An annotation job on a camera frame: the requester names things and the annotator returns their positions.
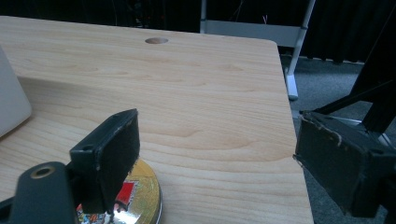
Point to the round golden printed tin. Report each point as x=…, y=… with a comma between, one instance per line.
x=146, y=194

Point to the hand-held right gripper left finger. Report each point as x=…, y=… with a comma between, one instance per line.
x=107, y=158

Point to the white plastic board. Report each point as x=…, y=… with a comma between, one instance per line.
x=11, y=99

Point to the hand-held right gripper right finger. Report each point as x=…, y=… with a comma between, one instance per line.
x=339, y=168

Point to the black metal stand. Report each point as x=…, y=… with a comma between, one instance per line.
x=376, y=74

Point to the white metal table frame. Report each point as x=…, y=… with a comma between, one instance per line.
x=249, y=29

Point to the dark curtain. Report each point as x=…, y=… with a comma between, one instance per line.
x=342, y=28

